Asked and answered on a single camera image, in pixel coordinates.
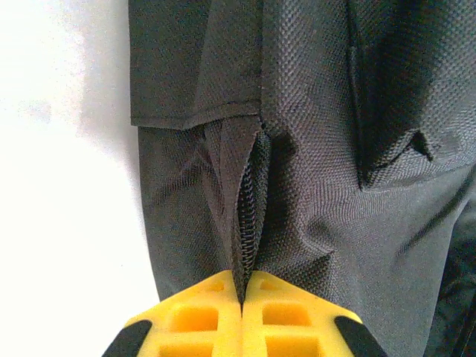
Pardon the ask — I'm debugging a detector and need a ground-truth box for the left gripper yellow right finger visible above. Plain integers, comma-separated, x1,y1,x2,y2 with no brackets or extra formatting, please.
242,270,388,357

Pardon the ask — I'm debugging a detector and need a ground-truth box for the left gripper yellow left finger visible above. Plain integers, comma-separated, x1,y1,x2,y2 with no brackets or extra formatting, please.
100,269,243,357

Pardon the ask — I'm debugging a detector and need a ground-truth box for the black fabric backpack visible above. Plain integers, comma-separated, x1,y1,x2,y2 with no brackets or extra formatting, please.
128,0,476,357

